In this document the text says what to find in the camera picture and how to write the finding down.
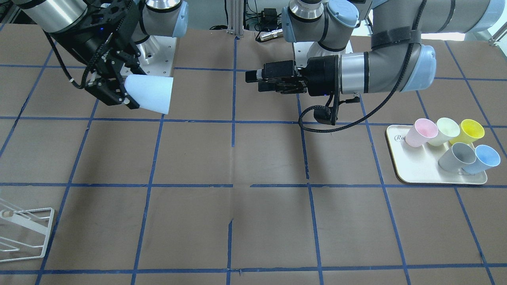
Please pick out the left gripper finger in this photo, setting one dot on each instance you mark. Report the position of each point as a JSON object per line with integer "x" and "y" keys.
{"x": 272, "y": 71}
{"x": 282, "y": 87}

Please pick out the yellow plastic cup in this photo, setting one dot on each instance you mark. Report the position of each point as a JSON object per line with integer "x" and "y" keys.
{"x": 470, "y": 131}

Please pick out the pink plastic cup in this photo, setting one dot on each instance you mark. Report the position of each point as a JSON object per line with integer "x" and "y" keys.
{"x": 422, "y": 131}

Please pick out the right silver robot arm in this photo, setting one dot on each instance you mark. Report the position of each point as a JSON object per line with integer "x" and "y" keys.
{"x": 167, "y": 18}

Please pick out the silver metal cylinder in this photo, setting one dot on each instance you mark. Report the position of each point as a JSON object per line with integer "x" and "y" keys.
{"x": 270, "y": 35}

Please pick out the light blue plastic cup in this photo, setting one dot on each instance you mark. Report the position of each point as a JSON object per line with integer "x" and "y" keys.
{"x": 150, "y": 92}

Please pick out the white plastic cup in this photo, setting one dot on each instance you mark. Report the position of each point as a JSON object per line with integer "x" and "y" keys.
{"x": 447, "y": 130}

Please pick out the aluminium frame post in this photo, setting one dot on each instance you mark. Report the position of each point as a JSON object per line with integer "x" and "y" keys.
{"x": 235, "y": 11}

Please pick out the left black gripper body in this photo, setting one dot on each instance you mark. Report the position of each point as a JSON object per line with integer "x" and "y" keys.
{"x": 321, "y": 75}

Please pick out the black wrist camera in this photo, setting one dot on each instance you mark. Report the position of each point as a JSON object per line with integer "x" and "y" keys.
{"x": 325, "y": 115}

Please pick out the black power adapter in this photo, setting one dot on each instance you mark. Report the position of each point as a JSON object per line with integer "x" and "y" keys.
{"x": 268, "y": 16}

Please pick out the grey plastic cup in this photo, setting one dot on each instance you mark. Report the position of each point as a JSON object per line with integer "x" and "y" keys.
{"x": 457, "y": 157}

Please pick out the cream plastic tray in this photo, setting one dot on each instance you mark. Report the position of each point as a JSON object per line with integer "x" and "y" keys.
{"x": 420, "y": 165}

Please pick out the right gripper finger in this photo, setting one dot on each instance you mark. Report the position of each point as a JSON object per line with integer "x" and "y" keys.
{"x": 132, "y": 62}
{"x": 111, "y": 92}

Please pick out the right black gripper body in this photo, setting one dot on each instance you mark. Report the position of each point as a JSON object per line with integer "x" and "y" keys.
{"x": 80, "y": 44}

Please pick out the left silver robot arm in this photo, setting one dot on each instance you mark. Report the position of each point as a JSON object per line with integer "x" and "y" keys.
{"x": 369, "y": 45}

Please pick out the white wire rack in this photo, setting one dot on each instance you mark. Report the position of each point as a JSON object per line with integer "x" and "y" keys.
{"x": 25, "y": 233}

